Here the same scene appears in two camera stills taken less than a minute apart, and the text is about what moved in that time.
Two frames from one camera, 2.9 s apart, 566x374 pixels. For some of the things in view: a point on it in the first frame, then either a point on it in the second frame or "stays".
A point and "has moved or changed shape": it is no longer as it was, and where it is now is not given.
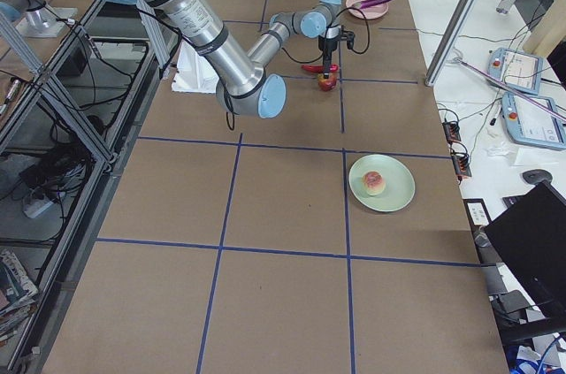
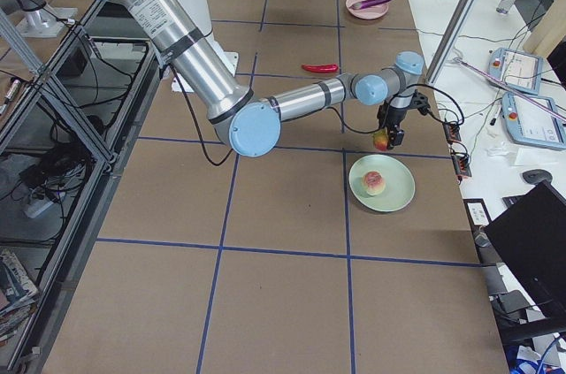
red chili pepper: [333, 68] stays
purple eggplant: [376, 1] stays
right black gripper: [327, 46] → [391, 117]
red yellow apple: [326, 84] has moved or changed shape
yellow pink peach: [373, 183] stays
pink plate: [370, 11] stays
